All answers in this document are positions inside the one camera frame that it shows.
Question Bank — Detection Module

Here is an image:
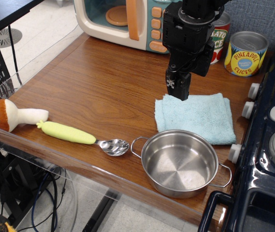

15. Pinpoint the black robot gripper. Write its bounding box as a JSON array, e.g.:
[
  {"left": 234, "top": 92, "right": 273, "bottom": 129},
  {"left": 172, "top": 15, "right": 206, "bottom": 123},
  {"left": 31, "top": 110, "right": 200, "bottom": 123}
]
[{"left": 162, "top": 2, "right": 215, "bottom": 101}]

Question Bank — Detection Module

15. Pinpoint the stainless steel pot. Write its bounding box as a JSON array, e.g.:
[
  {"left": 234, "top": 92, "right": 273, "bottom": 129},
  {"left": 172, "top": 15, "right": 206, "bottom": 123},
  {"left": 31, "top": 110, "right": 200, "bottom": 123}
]
[{"left": 130, "top": 130, "right": 221, "bottom": 199}]

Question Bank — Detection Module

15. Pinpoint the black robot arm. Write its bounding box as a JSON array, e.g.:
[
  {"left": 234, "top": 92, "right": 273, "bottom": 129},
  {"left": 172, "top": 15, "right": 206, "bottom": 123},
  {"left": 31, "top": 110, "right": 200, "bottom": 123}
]
[{"left": 162, "top": 0, "right": 226, "bottom": 101}]

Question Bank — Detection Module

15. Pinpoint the light blue folded cloth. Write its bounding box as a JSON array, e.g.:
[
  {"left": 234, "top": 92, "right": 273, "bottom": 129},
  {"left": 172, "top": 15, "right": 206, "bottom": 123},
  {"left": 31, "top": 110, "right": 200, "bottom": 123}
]
[{"left": 154, "top": 93, "right": 236, "bottom": 145}]

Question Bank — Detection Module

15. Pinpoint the tomato sauce can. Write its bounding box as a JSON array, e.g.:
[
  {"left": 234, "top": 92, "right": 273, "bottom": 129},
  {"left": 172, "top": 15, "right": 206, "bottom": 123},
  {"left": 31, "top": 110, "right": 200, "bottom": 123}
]
[{"left": 211, "top": 12, "right": 231, "bottom": 64}]

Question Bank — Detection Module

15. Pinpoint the toy microwave oven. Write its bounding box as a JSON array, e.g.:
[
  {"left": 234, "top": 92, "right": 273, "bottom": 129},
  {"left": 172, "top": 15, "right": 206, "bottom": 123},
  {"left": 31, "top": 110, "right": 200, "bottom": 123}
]
[{"left": 74, "top": 0, "right": 171, "bottom": 54}]

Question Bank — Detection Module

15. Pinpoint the pineapple slices can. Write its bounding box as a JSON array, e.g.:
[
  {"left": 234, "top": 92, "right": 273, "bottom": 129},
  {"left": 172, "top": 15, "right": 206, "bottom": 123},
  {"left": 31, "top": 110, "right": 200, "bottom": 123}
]
[{"left": 224, "top": 31, "right": 269, "bottom": 77}]

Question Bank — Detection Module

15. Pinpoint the dark blue toy stove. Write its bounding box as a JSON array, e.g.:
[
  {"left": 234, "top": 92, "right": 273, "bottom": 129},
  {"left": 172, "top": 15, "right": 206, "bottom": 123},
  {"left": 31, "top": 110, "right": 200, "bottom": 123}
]
[{"left": 199, "top": 51, "right": 275, "bottom": 232}]

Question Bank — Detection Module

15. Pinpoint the clear acrylic table guard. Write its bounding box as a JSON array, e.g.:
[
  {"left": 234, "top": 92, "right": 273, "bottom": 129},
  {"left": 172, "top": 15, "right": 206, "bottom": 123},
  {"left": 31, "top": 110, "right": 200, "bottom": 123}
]
[{"left": 0, "top": 26, "right": 83, "bottom": 99}]

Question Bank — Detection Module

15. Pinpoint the plush mushroom toy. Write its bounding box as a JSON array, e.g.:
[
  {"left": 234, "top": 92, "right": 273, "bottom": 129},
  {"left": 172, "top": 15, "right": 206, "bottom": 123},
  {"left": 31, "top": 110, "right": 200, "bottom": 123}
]
[{"left": 0, "top": 99, "right": 49, "bottom": 132}]

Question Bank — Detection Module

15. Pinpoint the black desk at left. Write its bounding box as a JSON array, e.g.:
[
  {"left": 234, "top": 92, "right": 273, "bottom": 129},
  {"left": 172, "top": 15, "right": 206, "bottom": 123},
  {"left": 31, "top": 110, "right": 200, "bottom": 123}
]
[{"left": 0, "top": 0, "right": 43, "bottom": 30}]

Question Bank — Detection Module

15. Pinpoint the spoon with yellow-green handle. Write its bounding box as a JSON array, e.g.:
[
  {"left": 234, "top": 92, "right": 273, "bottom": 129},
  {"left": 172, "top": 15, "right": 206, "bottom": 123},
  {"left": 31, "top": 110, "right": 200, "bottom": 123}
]
[{"left": 36, "top": 120, "right": 130, "bottom": 157}]

